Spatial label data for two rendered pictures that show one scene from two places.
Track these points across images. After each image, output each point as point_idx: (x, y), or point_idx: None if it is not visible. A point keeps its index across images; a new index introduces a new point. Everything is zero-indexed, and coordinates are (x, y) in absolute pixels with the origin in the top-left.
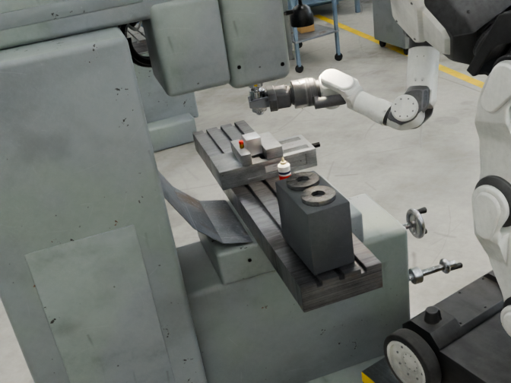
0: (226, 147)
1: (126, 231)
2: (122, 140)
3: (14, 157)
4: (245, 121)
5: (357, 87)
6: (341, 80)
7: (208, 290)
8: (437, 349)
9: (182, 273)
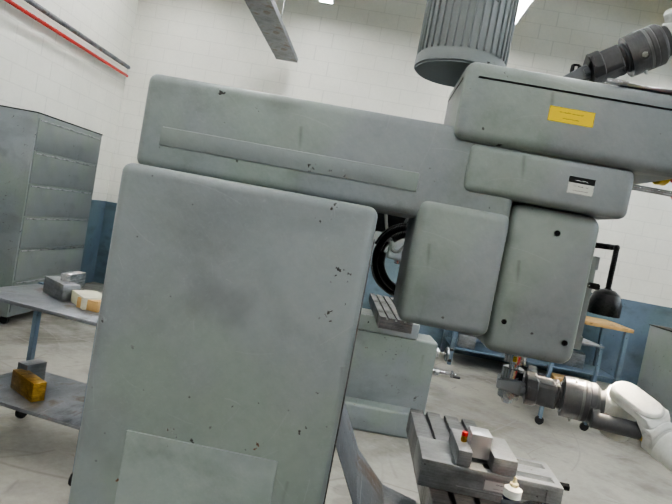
0: (442, 438)
1: (264, 466)
2: (315, 337)
3: (179, 298)
4: (474, 423)
5: (667, 421)
6: (644, 402)
7: None
8: None
9: None
